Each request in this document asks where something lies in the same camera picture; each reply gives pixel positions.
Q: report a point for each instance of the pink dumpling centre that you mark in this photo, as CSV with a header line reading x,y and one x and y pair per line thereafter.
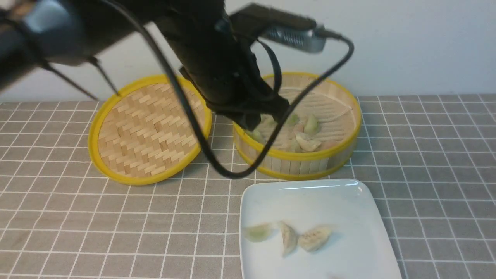
x,y
298,128

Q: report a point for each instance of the cream dumpling on plate left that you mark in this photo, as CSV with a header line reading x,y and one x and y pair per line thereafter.
x,y
289,238

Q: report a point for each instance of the cream dumpling on plate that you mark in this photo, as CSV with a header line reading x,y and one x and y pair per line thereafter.
x,y
315,238
289,238

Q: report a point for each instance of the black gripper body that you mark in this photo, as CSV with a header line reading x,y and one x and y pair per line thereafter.
x,y
220,67

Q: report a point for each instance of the green dumpling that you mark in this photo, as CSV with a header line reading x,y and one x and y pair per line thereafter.
x,y
312,125
292,120
258,233
257,136

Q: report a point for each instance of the cream dumpling on plate right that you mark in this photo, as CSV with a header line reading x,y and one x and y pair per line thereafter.
x,y
315,238

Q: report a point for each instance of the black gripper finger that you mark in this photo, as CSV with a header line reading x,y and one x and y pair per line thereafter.
x,y
249,121

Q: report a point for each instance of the bamboo steamer lid yellow rim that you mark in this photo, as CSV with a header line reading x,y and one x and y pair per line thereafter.
x,y
142,136

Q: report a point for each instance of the bamboo steamer basket yellow rim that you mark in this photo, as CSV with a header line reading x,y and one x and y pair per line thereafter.
x,y
340,120

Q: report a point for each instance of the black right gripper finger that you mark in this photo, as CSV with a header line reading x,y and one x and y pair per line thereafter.
x,y
278,113

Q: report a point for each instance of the white square plate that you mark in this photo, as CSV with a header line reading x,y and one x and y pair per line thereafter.
x,y
358,248

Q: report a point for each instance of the cream dumpling in steamer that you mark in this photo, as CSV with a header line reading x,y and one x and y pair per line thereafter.
x,y
306,143

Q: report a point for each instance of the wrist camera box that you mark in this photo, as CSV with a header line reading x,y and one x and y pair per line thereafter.
x,y
256,21

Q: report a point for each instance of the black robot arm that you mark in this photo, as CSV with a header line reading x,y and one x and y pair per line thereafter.
x,y
39,33

